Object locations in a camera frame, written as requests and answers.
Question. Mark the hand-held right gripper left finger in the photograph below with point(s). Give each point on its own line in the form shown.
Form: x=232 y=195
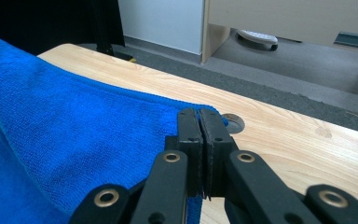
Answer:
x=190 y=149

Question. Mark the black metal stand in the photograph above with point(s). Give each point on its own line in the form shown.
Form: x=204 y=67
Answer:
x=107 y=34

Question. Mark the grey metal strip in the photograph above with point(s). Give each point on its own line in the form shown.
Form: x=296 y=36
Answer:
x=355 y=39

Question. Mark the grey round table grommet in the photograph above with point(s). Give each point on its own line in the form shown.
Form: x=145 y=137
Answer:
x=235 y=123

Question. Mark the black curtain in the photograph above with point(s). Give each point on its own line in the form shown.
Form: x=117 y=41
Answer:
x=43 y=21

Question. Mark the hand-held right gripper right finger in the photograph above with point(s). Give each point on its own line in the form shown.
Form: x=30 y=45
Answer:
x=217 y=146

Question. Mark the blue microfibre towel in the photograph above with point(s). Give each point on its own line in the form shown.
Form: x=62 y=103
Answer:
x=74 y=130

